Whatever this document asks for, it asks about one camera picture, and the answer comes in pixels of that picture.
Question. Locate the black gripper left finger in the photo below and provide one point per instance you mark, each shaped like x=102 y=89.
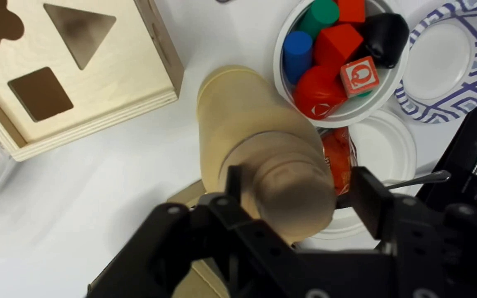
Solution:
x=239 y=185

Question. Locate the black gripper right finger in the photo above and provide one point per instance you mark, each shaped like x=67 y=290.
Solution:
x=372 y=200

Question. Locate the tan water bottle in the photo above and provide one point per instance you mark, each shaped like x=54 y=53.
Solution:
x=286 y=177

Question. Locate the plain white paper plate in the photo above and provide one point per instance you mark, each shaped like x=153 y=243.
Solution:
x=388 y=149

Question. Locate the metal spoon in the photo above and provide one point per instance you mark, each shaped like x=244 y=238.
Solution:
x=431 y=177

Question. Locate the white bowl of blocks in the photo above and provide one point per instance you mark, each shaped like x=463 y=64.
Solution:
x=337 y=61

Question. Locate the blue patterned paper plate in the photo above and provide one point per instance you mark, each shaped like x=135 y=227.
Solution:
x=440 y=79

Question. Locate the wooden shape sorter box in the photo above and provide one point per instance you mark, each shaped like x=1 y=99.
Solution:
x=70 y=68

